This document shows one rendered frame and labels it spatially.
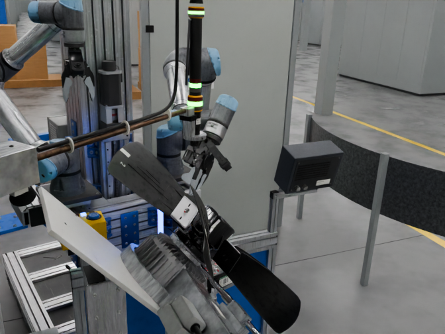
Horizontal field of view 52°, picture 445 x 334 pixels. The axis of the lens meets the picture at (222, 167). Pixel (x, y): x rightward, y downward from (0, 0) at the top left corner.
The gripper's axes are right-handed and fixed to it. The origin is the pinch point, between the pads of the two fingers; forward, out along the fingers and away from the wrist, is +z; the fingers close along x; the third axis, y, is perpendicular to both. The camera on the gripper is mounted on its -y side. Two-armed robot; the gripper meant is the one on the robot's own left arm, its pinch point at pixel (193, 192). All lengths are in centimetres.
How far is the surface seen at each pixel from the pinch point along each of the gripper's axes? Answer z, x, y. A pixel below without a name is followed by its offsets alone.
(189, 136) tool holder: -11.3, 22.7, -2.7
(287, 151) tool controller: -38, -46, -10
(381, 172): -79, -154, -40
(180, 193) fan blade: 4.1, 14.6, -3.5
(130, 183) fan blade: 8.1, 27.9, 4.8
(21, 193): 22, 68, -1
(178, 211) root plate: 9.0, 14.9, -5.5
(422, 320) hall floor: -5, -191, -89
